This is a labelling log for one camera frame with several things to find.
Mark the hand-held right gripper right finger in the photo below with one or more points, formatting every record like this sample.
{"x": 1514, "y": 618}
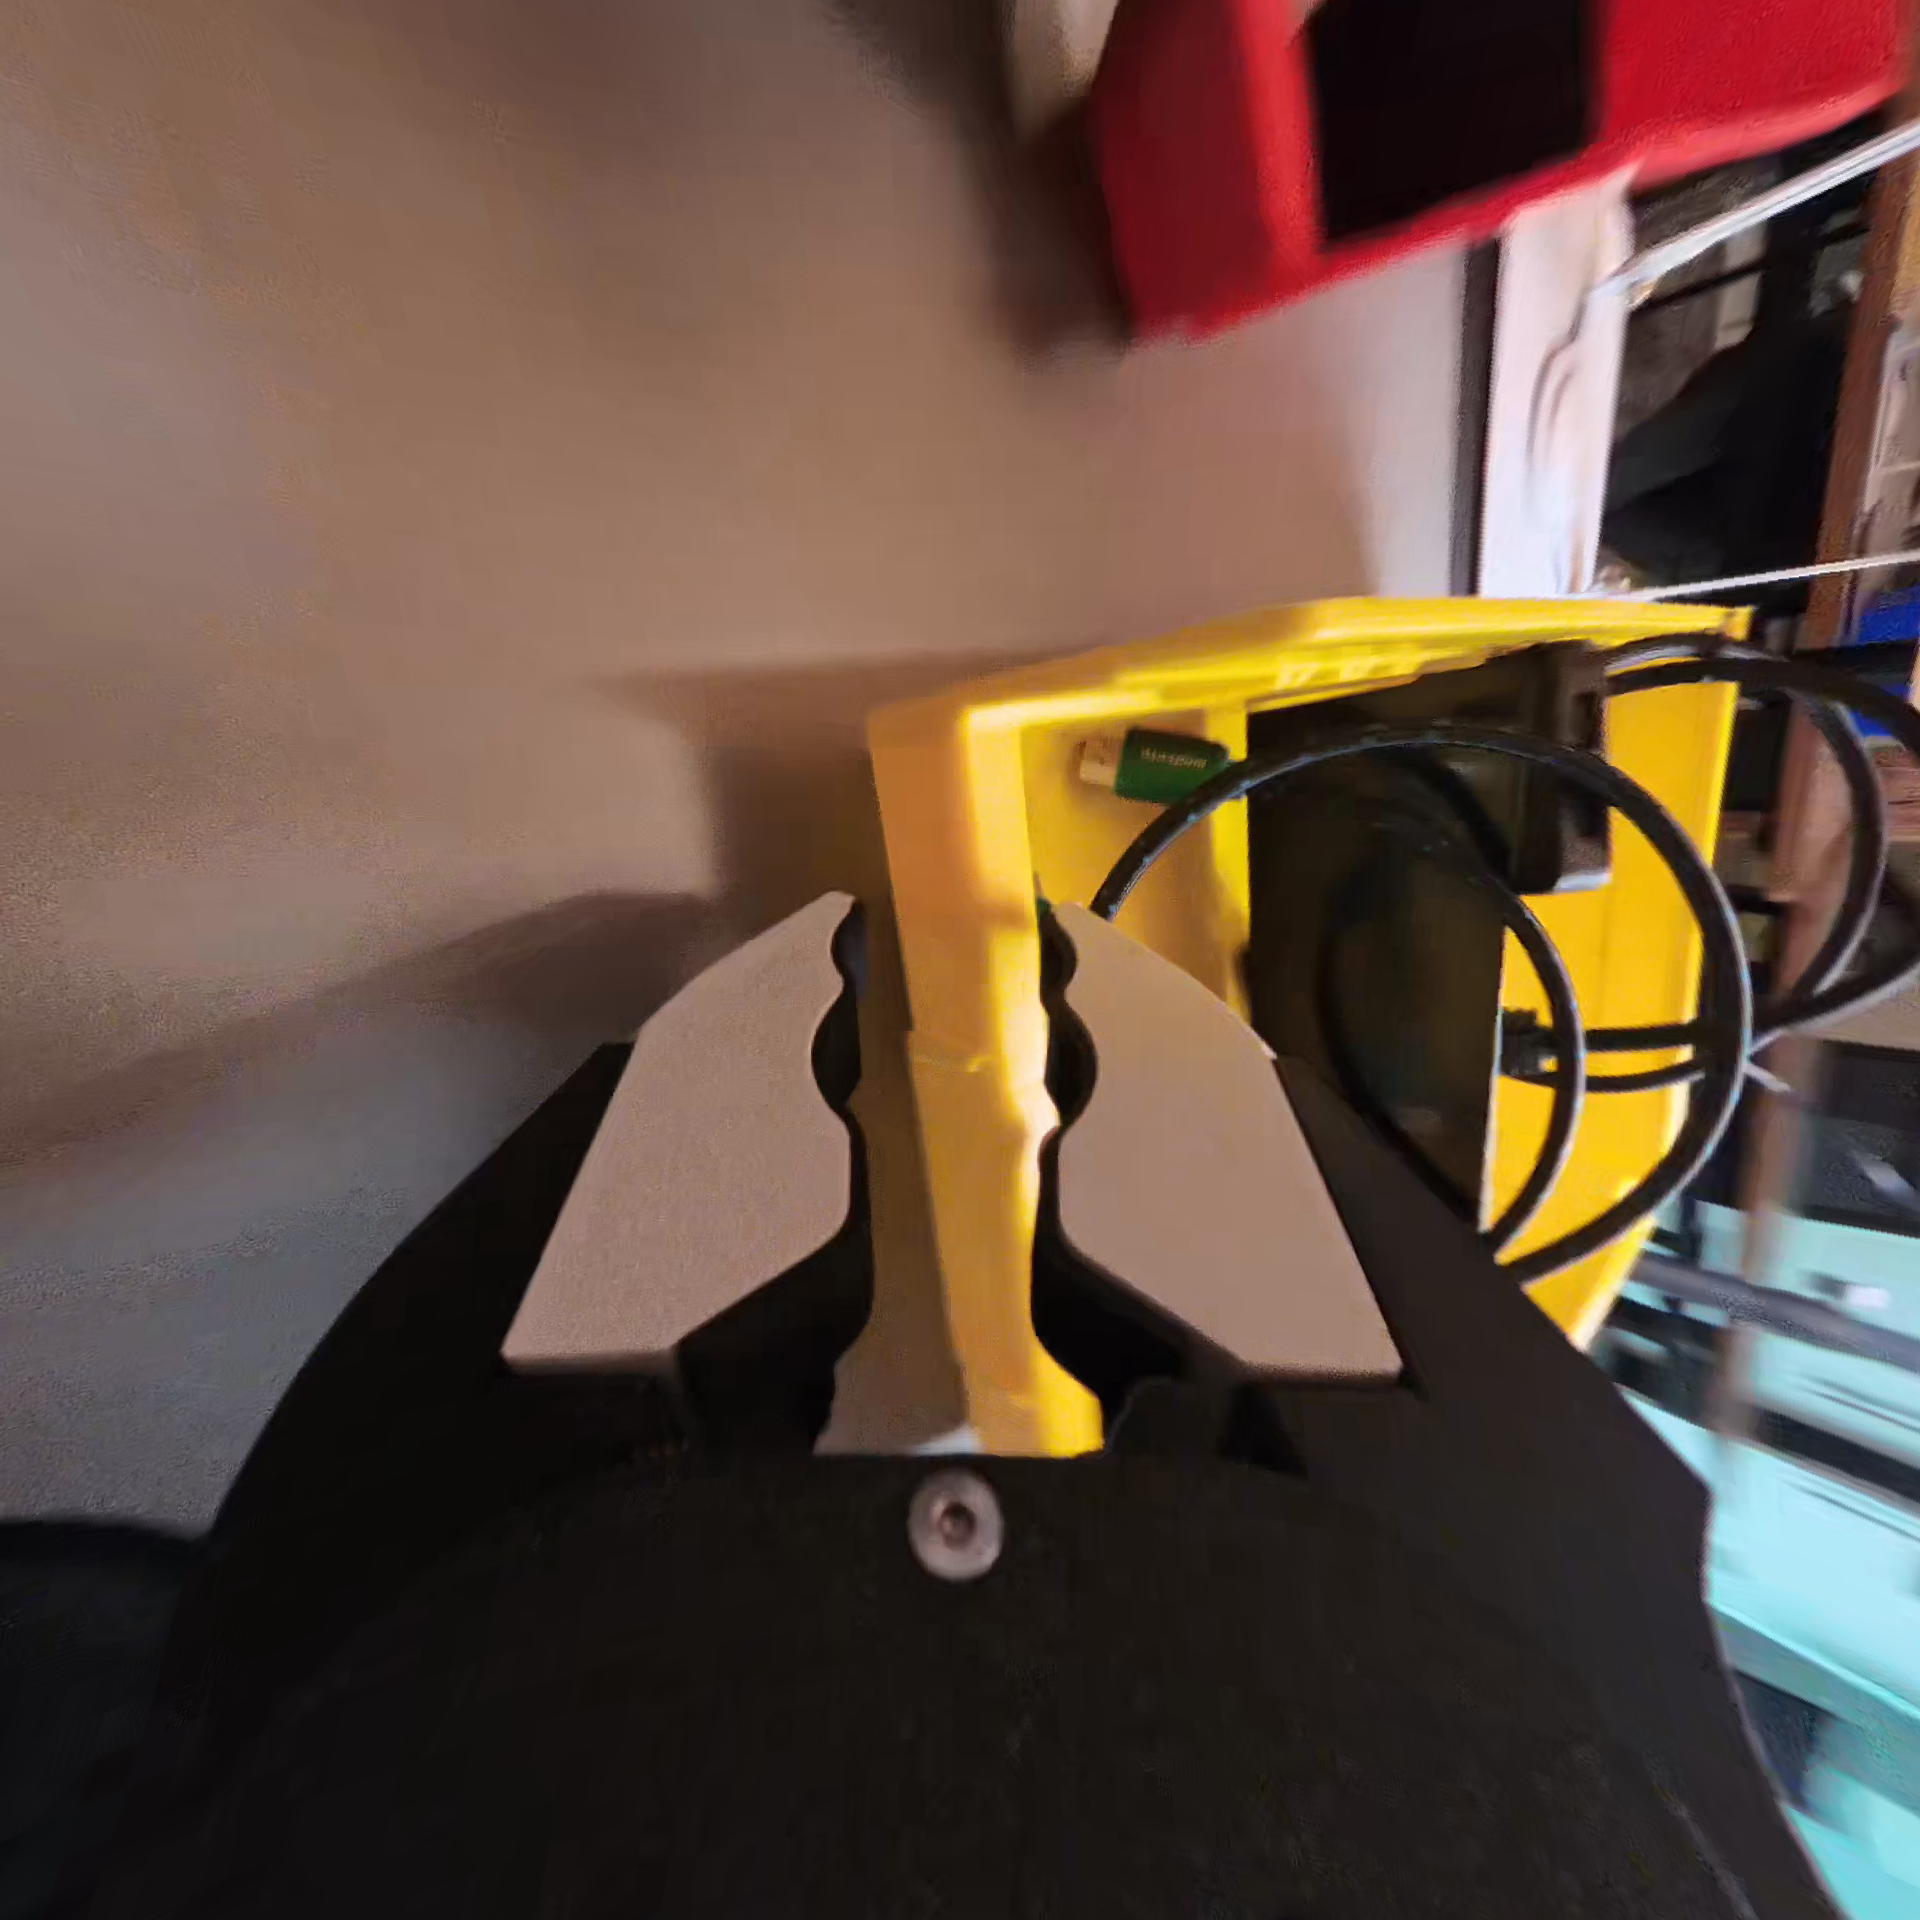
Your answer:
{"x": 1216, "y": 1198}

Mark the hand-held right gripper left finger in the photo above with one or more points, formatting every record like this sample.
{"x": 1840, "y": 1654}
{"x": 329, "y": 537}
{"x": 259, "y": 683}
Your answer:
{"x": 707, "y": 1186}

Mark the yellow plastic bin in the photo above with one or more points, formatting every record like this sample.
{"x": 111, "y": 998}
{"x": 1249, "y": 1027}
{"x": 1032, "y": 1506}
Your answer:
{"x": 961, "y": 1198}

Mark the black hdmi switch box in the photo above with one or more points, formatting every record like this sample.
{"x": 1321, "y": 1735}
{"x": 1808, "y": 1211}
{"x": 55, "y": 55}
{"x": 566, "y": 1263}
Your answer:
{"x": 1560, "y": 764}

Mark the red plastic bin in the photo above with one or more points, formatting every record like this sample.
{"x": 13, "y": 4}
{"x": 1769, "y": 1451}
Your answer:
{"x": 1201, "y": 182}

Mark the black tape strip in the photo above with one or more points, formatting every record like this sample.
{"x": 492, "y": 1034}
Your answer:
{"x": 1475, "y": 453}

